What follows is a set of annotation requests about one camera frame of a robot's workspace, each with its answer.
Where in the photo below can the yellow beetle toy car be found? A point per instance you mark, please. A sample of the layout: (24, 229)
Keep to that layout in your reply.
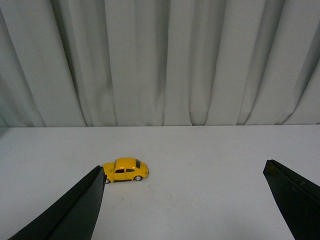
(125, 169)

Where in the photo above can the grey pleated curtain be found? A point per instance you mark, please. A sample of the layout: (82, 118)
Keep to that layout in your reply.
(103, 63)

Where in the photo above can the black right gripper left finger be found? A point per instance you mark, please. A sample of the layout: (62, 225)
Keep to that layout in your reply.
(73, 216)

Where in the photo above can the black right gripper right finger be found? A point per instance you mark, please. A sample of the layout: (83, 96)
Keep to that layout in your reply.
(297, 198)

